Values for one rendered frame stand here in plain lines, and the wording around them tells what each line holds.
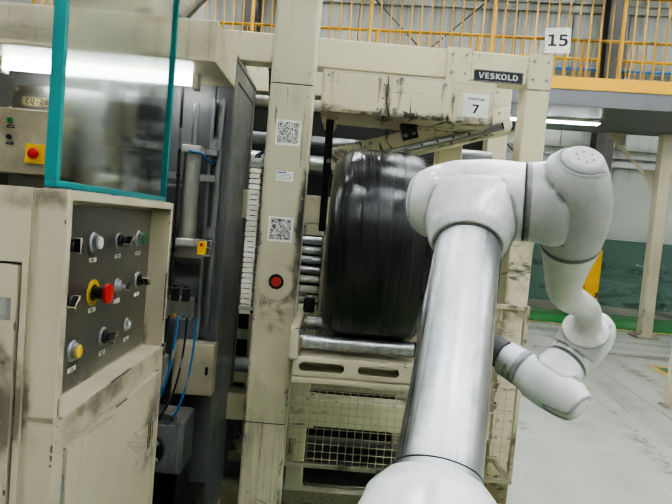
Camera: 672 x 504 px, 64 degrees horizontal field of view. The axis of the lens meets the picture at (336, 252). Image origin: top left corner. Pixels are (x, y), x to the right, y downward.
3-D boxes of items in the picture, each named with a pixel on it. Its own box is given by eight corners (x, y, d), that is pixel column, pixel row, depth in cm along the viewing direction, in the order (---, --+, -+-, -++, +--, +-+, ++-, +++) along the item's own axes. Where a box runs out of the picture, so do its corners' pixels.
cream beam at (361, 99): (319, 110, 186) (323, 67, 185) (321, 124, 211) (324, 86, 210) (494, 126, 186) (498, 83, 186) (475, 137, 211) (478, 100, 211)
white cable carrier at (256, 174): (238, 313, 165) (250, 157, 162) (241, 310, 170) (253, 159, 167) (253, 314, 165) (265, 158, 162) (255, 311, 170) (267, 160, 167)
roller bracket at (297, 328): (287, 360, 153) (290, 326, 153) (296, 332, 193) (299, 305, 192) (298, 361, 153) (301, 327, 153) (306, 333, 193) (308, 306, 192)
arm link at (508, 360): (507, 390, 130) (487, 375, 133) (528, 374, 135) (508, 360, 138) (517, 363, 125) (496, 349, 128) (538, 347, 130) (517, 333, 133)
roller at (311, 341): (299, 331, 157) (299, 333, 161) (297, 346, 156) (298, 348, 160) (417, 341, 157) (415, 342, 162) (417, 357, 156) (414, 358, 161)
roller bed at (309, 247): (267, 310, 203) (273, 232, 202) (271, 304, 218) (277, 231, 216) (319, 315, 203) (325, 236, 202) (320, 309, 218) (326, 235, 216)
